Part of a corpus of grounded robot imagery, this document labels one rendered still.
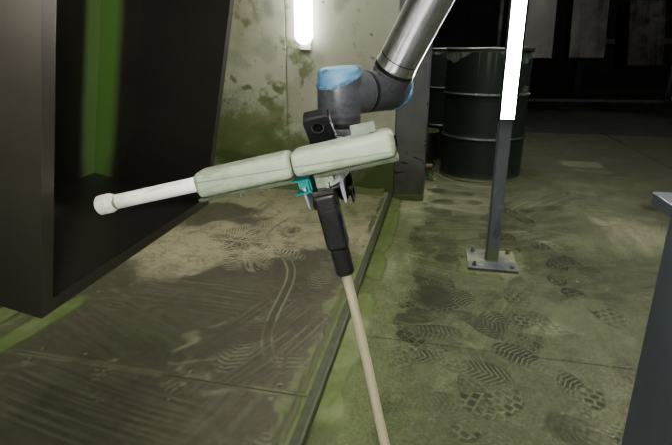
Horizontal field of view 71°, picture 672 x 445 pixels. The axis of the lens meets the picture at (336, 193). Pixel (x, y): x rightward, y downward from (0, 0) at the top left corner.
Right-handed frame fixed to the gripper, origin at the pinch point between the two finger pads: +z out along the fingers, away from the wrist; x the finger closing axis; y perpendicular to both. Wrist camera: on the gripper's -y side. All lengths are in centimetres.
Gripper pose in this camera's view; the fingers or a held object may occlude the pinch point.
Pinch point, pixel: (318, 179)
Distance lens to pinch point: 70.6
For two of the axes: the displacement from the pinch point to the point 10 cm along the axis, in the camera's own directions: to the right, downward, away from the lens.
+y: 2.3, 9.4, 2.6
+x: -9.7, 1.9, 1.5
